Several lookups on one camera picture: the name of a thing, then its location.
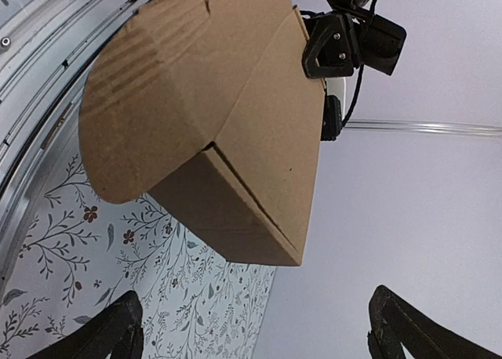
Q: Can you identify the aluminium front rail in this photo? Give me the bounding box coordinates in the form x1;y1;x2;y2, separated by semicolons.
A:
1;0;151;282

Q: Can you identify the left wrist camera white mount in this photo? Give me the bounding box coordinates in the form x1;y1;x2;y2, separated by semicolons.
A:
321;77;347;141

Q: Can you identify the floral patterned table mat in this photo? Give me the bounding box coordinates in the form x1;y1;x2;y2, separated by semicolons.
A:
1;148;275;358

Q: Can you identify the left aluminium frame post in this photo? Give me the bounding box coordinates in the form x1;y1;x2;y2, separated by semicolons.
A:
347;119;501;139

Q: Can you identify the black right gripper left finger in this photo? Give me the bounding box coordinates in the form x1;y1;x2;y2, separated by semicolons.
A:
41;291;144;358

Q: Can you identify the brown cardboard box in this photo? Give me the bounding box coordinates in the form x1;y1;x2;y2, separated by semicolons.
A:
78;0;324;267

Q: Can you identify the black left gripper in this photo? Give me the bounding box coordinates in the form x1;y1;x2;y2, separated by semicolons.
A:
301;0;407;79

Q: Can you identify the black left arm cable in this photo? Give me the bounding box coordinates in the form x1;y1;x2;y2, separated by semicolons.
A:
339;60;368;127

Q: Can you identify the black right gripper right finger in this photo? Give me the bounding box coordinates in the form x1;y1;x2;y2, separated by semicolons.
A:
367;285;500;359

